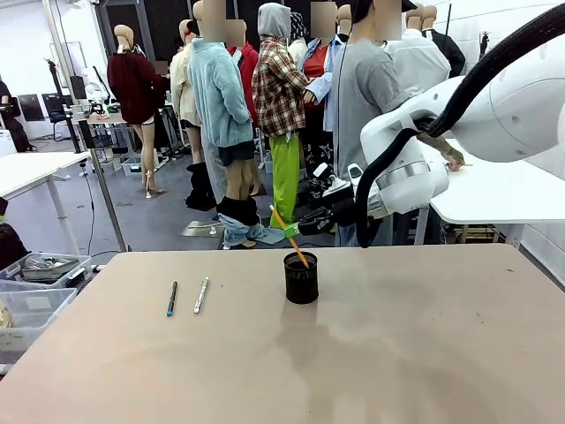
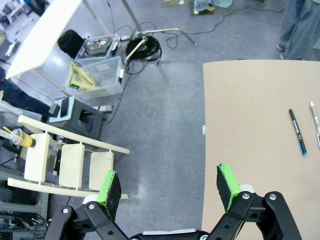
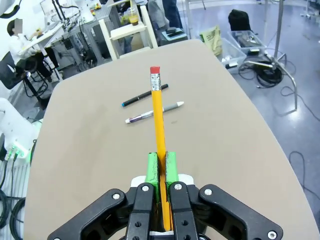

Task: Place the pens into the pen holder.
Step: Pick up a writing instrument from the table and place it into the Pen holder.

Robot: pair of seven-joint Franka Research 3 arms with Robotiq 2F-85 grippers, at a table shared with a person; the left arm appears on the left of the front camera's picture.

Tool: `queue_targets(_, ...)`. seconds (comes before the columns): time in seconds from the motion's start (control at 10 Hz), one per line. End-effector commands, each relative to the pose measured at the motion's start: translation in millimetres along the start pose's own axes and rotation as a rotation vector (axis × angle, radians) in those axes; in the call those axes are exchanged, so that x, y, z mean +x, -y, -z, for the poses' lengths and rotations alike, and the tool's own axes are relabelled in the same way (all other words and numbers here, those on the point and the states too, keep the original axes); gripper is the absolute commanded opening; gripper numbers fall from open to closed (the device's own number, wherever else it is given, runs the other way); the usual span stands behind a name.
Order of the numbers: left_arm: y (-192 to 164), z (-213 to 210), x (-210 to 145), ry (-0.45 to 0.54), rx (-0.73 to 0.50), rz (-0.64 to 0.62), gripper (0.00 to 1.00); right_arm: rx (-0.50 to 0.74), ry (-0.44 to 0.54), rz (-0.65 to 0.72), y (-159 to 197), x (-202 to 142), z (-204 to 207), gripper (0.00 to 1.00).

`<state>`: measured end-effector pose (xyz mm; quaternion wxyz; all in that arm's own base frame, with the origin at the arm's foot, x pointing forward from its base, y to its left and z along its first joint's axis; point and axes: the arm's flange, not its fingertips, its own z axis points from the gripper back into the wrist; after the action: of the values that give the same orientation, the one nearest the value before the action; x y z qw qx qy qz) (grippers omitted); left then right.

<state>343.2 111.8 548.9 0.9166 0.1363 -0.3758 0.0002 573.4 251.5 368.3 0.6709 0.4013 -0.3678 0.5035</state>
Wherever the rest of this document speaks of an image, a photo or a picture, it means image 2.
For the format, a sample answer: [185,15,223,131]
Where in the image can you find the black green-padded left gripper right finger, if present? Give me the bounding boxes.
[209,162,303,240]

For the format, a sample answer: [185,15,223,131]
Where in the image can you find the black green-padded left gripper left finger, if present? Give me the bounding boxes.
[46,170,131,240]

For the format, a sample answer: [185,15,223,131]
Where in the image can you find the black marker pen blue end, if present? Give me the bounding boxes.
[288,108,308,157]

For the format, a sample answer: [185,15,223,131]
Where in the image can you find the silver white pen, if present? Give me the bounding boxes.
[309,100,320,147]

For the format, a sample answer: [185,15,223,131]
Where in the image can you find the cream wooden chair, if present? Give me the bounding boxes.
[7,114,131,200]

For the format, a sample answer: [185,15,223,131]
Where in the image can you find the black plastic step stool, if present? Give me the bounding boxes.
[45,97,109,142]

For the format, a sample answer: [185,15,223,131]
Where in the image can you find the light blue tray with device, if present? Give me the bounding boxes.
[48,96,76,124]

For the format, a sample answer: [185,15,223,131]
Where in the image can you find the aluminium equipment rack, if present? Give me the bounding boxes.
[0,163,51,240]

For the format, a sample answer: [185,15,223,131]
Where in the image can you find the plastic cup with drink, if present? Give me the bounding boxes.
[2,126,37,149]

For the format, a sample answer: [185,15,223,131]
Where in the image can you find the large clear plastic bin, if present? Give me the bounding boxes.
[71,56,126,100]

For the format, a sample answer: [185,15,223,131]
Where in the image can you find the yellow green paper bag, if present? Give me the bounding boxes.
[65,61,100,91]

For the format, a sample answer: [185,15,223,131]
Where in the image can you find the seated person in dark jeans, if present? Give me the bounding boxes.
[0,66,52,128]

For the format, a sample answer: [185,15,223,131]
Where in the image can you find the clear box with electronics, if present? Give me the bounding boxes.
[74,33,119,61]

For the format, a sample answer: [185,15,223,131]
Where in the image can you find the black backpack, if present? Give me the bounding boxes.
[57,29,86,59]

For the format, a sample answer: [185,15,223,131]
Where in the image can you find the metal pole stand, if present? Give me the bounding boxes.
[121,0,197,74]

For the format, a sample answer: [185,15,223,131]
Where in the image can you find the white tilted table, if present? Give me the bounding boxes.
[5,0,112,97]

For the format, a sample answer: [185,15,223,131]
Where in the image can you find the person in grey t-shirt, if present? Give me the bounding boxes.
[276,0,320,61]

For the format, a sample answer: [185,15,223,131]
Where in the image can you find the blue jeans around mannequin feet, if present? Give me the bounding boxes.
[193,0,216,15]

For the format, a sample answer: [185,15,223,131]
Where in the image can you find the black cable to power strip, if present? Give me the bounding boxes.
[101,59,145,126]

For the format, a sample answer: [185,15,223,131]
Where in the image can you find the coil of black cables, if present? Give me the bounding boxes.
[124,34,163,63]

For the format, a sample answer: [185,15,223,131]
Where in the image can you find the long black floor cable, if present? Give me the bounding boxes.
[165,5,286,50]

